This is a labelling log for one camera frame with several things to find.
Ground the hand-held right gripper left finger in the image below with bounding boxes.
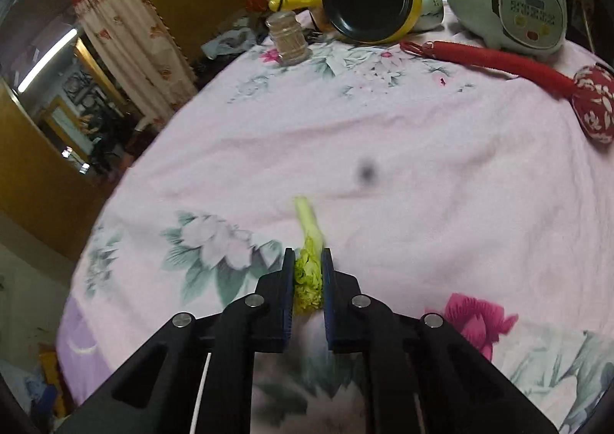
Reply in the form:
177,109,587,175
58,248,295,434

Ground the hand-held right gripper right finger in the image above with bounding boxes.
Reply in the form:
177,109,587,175
320,248,560,434

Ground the green leaf vegetable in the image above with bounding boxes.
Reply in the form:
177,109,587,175
292,195,329,316

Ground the pink floral bedsheet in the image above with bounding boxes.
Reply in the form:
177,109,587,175
72,2,614,434

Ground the clear toothpick jar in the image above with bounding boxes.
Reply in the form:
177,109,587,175
266,11,310,68

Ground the white plastic bag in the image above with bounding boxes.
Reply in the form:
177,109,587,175
200,26,260,61

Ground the red floral massage hammer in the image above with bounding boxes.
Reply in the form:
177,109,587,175
399,40,614,147

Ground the floral cream curtain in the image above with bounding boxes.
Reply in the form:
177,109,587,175
67,0,200,116

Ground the white ceramic lidded pot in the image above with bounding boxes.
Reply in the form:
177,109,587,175
413,0,444,31

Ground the fluorescent tube light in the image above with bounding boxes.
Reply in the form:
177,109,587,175
17,27,78,93

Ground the white cord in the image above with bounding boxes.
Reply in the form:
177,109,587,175
189,351,213,434

